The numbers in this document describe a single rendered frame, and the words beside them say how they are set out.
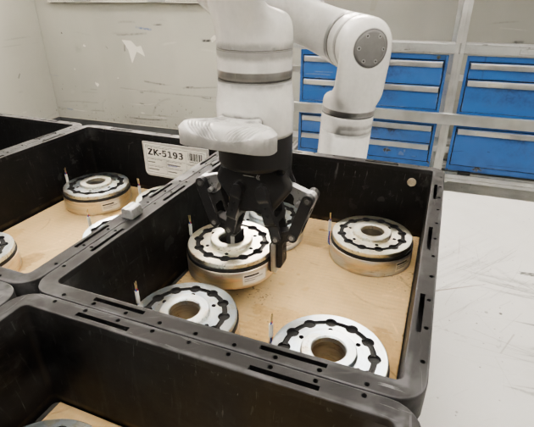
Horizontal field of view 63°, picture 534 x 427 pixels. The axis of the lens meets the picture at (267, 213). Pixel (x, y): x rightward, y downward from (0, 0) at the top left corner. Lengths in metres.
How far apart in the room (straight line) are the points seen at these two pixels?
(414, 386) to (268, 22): 0.29
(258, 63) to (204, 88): 3.25
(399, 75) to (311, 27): 1.59
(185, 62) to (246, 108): 3.29
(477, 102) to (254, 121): 2.02
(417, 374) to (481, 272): 0.57
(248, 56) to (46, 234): 0.42
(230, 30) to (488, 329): 0.55
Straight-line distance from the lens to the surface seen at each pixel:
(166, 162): 0.74
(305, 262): 0.56
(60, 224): 0.71
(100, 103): 4.27
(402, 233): 0.59
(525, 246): 0.97
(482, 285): 0.82
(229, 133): 0.37
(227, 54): 0.40
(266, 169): 0.41
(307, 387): 0.27
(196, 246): 0.50
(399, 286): 0.54
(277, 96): 0.40
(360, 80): 0.75
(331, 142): 0.78
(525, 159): 2.46
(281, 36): 0.40
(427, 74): 2.33
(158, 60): 3.81
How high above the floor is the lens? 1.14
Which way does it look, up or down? 27 degrees down
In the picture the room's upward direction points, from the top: straight up
